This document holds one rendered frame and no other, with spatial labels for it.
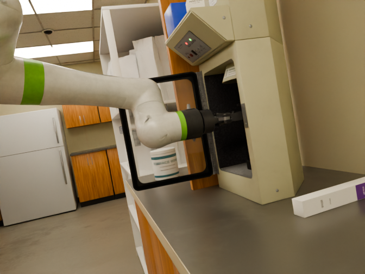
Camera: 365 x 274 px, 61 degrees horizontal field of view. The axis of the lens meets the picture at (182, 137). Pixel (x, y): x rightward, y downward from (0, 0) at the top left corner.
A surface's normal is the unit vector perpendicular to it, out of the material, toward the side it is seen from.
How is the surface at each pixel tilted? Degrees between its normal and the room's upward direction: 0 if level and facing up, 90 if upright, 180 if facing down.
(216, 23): 90
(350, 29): 90
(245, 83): 90
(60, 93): 125
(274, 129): 90
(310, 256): 0
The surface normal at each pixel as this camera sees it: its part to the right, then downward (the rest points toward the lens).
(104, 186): 0.27, 0.00
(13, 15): 0.98, 0.15
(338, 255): -0.18, -0.98
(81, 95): 0.52, 0.59
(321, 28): -0.95, 0.18
